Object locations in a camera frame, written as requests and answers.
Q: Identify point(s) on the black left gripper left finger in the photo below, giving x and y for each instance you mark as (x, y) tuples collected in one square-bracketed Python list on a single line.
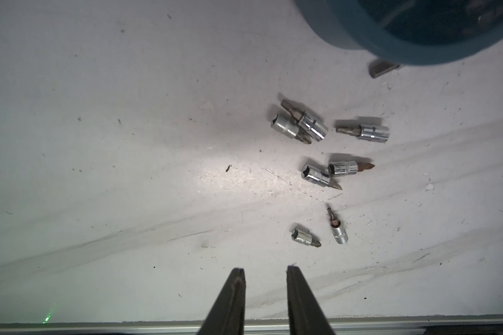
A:
[(227, 315)]

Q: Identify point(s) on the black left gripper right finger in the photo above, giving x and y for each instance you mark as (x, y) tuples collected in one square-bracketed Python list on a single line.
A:
[(305, 314)]

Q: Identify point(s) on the silver bit bottom long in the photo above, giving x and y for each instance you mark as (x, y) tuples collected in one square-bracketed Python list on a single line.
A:
[(305, 238)]

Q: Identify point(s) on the silver bit bottom small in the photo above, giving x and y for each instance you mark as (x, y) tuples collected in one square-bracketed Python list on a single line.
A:
[(337, 227)]

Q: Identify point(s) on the silver bit pair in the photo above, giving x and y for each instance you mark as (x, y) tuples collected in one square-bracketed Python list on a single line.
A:
[(326, 178)]

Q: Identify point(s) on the dark teal storage box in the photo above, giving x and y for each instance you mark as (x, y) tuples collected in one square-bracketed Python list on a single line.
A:
[(418, 33)]

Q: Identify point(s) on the silver bit cluster left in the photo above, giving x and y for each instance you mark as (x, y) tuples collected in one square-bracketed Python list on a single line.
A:
[(299, 124)]

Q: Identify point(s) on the silver bit cluster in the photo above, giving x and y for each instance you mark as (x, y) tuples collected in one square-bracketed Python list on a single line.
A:
[(367, 132), (299, 124)]

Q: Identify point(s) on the silver bit cluster right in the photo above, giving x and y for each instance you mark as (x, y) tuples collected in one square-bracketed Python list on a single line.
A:
[(367, 132)]

